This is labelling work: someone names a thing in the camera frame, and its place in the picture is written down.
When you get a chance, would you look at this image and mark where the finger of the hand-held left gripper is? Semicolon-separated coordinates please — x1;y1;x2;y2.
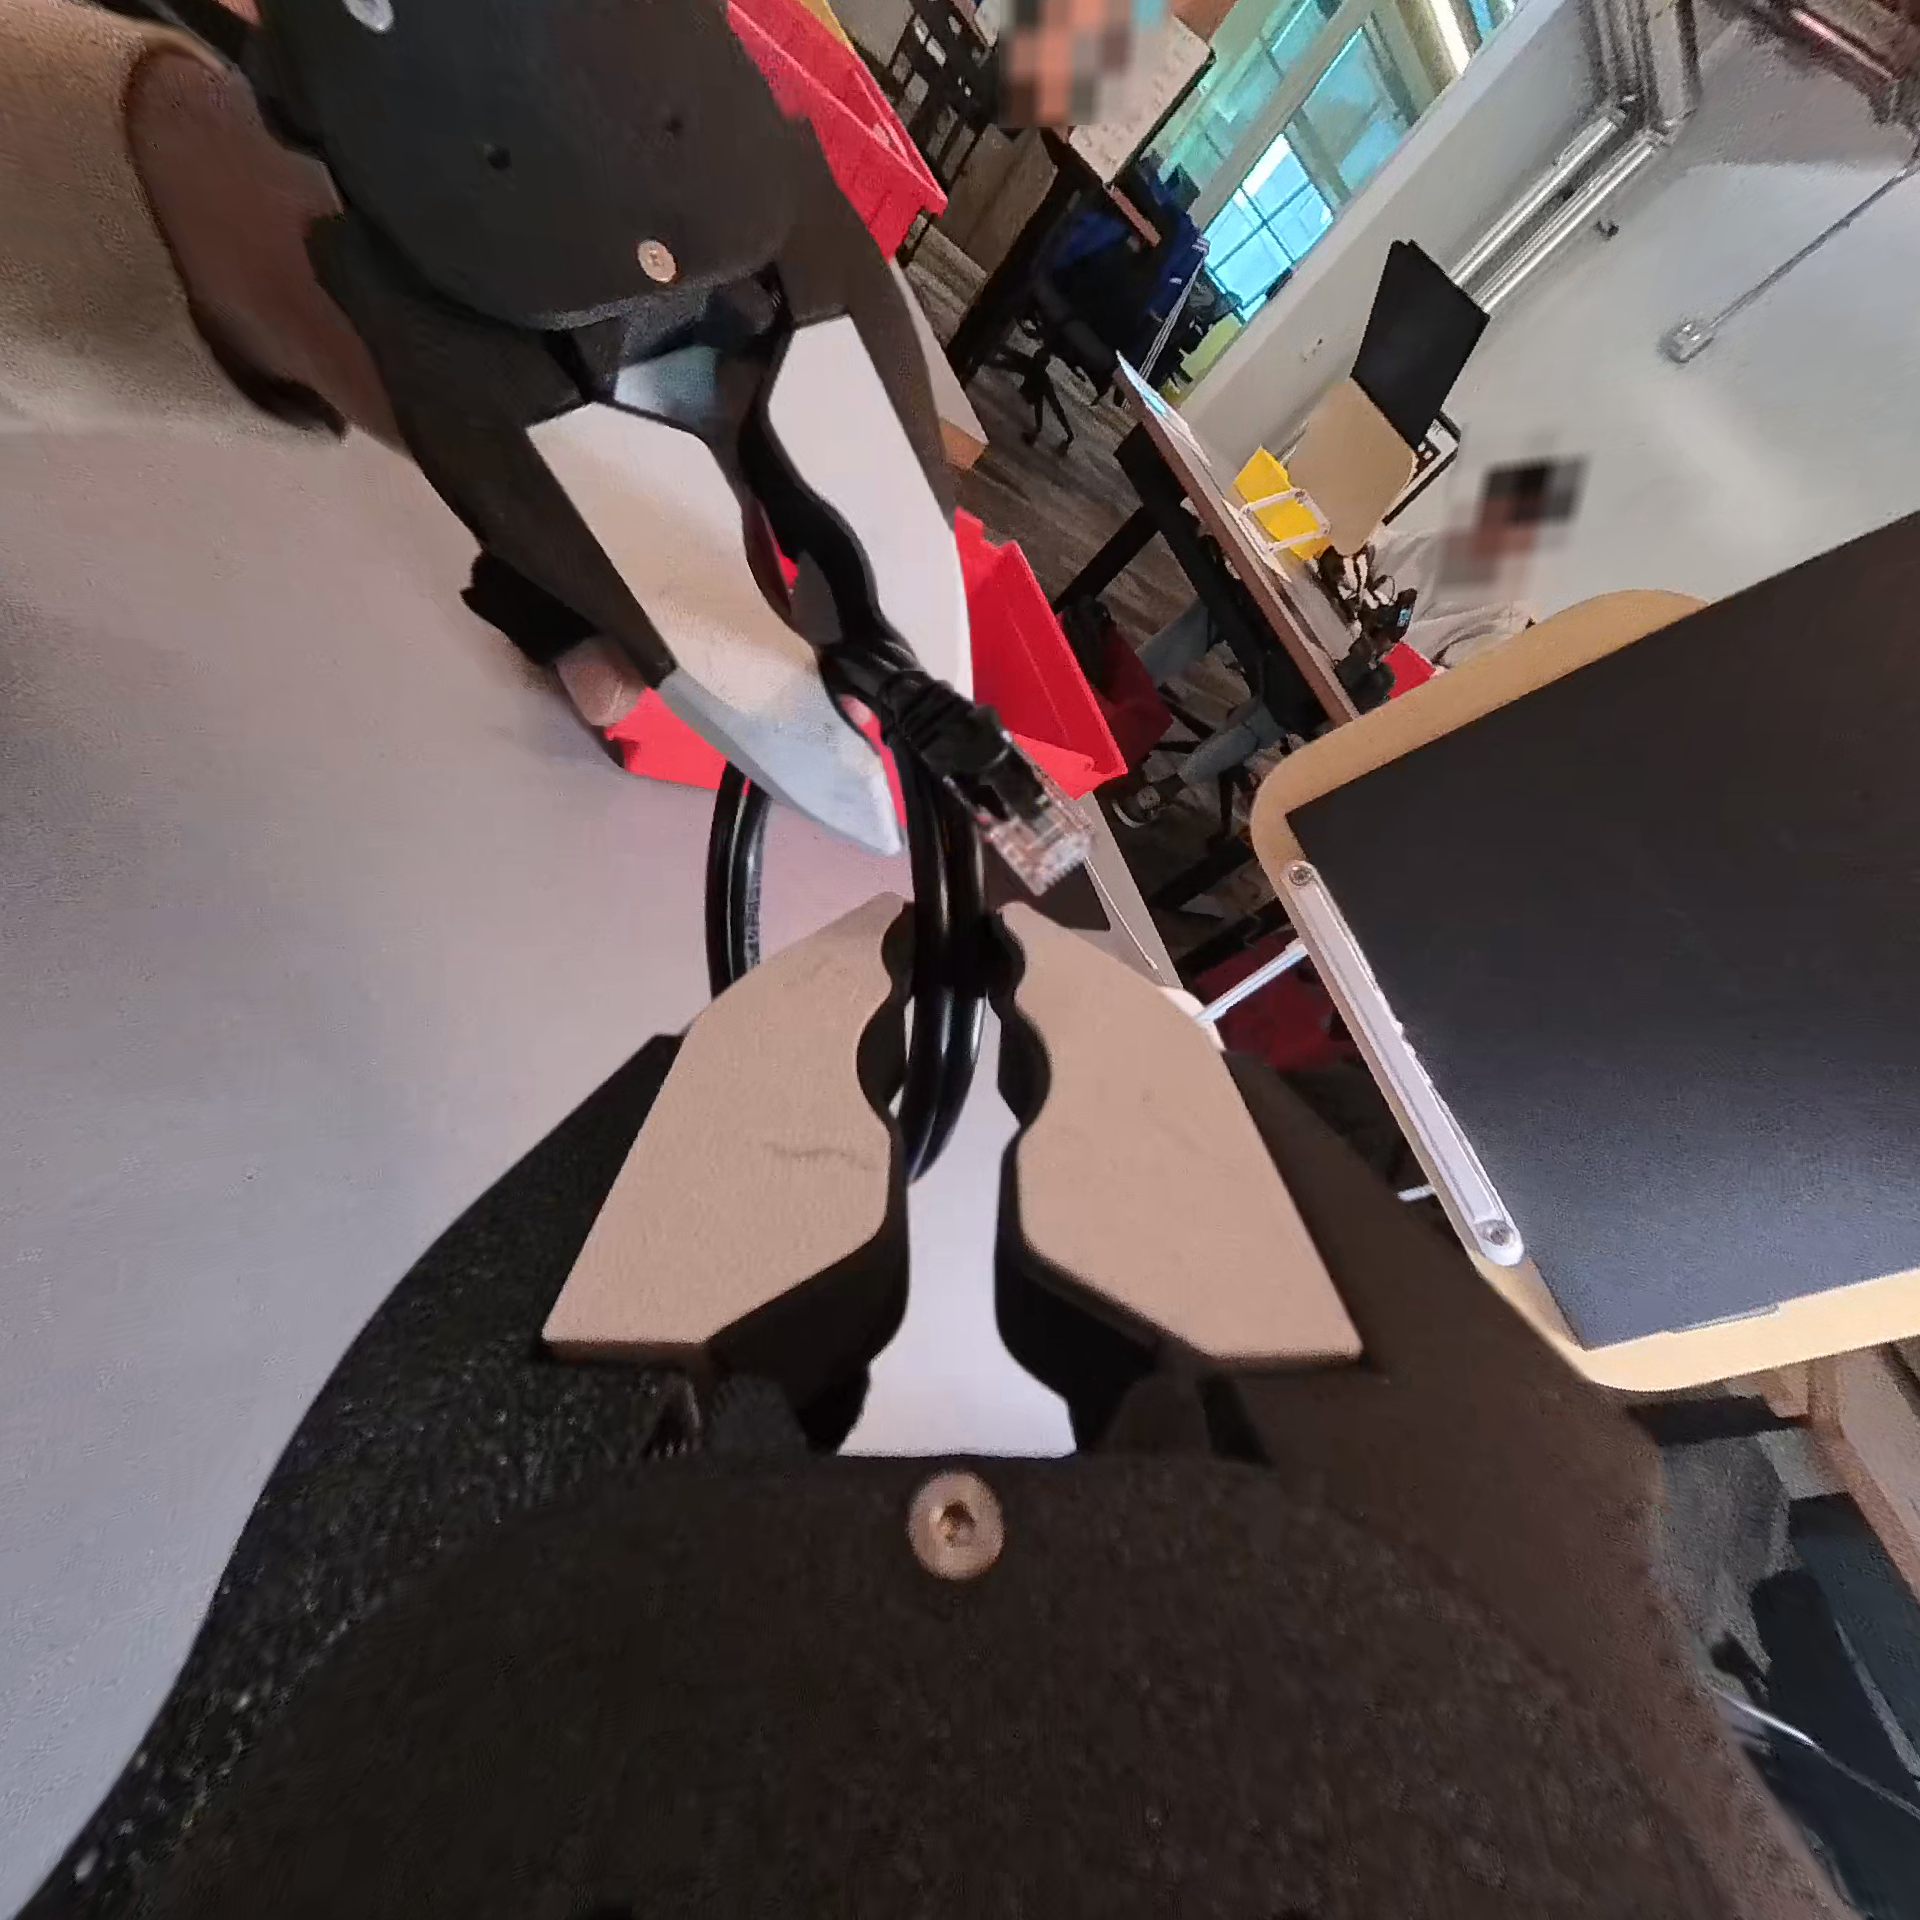
741;314;979;706
525;398;910;858

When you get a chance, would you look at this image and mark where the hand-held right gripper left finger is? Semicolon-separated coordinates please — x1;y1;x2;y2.
540;895;918;1449

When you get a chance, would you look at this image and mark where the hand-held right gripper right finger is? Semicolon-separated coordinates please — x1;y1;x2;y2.
990;904;1365;1454

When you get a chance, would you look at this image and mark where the black cable bundle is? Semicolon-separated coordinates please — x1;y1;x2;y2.
705;627;1091;1189

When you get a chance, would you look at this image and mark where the person's left forearm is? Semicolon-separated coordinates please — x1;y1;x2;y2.
0;0;231;440

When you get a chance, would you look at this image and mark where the red plastic crate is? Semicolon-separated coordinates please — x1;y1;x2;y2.
1192;928;1346;1076

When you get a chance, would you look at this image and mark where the black office chair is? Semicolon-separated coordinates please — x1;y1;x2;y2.
1021;156;1221;452

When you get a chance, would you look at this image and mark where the red fabric floor bin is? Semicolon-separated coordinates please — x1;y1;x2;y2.
1058;597;1175;770

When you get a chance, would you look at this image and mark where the wooden desk with black legs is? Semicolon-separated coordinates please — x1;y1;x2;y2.
1058;353;1400;740

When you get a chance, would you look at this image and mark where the yellow plastic bin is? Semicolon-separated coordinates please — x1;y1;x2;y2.
1232;447;1336;562

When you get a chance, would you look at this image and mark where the black panel with wooden frame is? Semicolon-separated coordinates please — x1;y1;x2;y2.
1300;238;1498;562
1251;510;1920;1395

